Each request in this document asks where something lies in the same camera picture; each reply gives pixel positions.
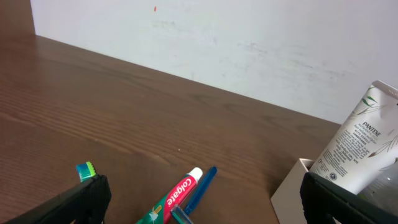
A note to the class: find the blue disposable razor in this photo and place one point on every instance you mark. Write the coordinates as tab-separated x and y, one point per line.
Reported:
181	215

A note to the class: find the red Colgate toothpaste tube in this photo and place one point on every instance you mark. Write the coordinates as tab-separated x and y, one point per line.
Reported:
160	213

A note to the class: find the white box with pink interior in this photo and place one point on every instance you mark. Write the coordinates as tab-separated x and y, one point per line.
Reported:
286	200

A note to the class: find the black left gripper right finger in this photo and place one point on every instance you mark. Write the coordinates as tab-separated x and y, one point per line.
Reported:
327	203

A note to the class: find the green and blue toothbrush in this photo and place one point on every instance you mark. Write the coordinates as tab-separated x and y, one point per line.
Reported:
85	171

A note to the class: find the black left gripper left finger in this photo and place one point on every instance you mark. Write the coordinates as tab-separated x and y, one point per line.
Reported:
85	203

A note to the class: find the white Pantene bamboo tube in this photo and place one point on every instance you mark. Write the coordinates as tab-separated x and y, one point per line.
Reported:
366	143

